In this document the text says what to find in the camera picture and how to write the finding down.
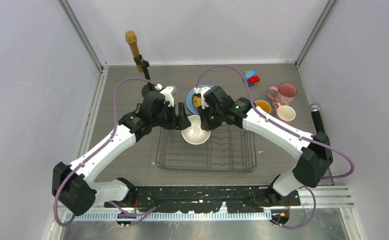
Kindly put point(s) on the brown microphone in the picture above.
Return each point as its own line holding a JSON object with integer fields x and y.
{"x": 132, "y": 41}

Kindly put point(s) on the plain pink mug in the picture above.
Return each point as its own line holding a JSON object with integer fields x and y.
{"x": 284, "y": 113}

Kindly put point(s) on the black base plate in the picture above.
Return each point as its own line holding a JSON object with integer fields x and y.
{"x": 203, "y": 199}

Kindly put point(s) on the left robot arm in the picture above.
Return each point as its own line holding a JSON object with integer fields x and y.
{"x": 73, "y": 184}

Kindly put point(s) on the black microphone stand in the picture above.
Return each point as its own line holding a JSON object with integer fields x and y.
{"x": 144, "y": 64}

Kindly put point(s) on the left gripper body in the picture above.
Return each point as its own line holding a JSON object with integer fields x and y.
{"x": 157, "y": 118}

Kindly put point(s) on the pink patterned mug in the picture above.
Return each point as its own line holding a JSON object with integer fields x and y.
{"x": 283, "y": 94}

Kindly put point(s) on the blue glazed mug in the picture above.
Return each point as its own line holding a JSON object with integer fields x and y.
{"x": 264, "y": 105}

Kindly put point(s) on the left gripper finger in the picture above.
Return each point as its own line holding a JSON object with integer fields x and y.
{"x": 183, "y": 121}
{"x": 169, "y": 122}

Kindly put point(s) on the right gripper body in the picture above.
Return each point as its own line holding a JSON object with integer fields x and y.
{"x": 215, "y": 114}

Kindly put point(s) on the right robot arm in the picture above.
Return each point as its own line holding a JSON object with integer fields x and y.
{"x": 313, "y": 160}

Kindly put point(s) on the black handheld microphone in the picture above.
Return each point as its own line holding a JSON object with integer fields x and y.
{"x": 314, "y": 109}

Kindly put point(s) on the black wire dish rack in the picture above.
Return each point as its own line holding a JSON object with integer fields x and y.
{"x": 228, "y": 148}

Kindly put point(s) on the colourful toy block stack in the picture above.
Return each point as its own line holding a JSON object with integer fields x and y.
{"x": 251, "y": 77}

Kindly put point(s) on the beige floral bowl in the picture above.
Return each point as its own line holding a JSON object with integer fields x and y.
{"x": 194, "y": 134}

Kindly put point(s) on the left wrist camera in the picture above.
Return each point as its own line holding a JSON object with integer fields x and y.
{"x": 169, "y": 93}

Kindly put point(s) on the yellow plate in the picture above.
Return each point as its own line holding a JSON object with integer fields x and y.
{"x": 196, "y": 100}

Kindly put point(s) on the light blue plate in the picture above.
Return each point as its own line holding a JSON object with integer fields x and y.
{"x": 190, "y": 97}

